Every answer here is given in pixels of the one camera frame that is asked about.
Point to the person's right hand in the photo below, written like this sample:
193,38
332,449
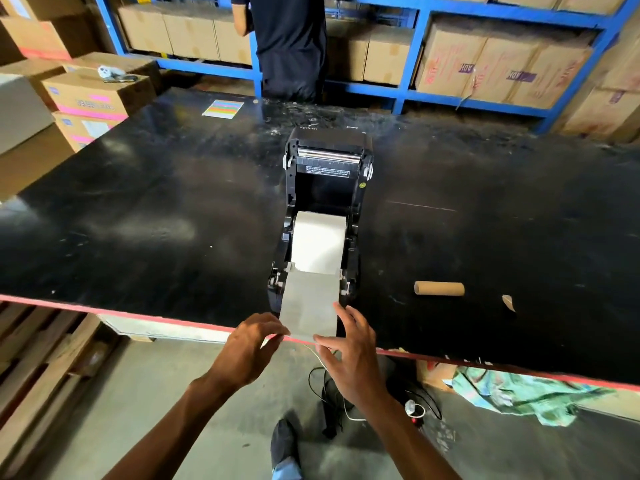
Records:
356,364

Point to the person's left hand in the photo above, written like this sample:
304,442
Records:
239,355

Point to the person's right thumb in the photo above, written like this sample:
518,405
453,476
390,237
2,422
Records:
327,346

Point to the person's left thumb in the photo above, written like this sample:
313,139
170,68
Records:
270,347

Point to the person's right middle finger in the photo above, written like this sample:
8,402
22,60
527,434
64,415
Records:
365,328

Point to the white label paper roll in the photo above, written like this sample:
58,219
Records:
317,244

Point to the person's left forearm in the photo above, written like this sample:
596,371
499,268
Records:
170,429

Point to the person's right forearm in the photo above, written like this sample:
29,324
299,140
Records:
407,444

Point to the black power adapter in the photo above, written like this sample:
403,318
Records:
334,404

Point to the brown cardboard tube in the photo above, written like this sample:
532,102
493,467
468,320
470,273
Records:
439,288

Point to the person's dark shoe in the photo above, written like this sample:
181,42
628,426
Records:
284,439

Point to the person's blue trouser leg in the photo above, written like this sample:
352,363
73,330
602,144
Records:
287,470

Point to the torn paper scrap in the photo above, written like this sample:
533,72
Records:
509,301

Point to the green patterned cloth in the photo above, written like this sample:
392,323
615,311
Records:
520,394

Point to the black label printer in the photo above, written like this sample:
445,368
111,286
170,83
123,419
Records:
327,149

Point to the wooden pallet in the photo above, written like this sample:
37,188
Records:
35,364

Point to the rainbow striped paper sheet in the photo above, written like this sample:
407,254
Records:
223,109

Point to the blue metal shelf rack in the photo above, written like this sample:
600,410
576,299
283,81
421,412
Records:
415,54

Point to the cardboard box with purple print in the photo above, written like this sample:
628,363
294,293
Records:
447,62
500,69
552,77

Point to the small cardboard box pink tape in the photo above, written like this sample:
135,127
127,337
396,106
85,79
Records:
82,129

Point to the cardboard box with pink tape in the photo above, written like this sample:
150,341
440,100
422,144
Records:
95,97

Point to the white tape dispenser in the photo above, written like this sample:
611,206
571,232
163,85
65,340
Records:
111,72

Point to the grey box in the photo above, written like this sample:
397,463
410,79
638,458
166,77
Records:
22,112

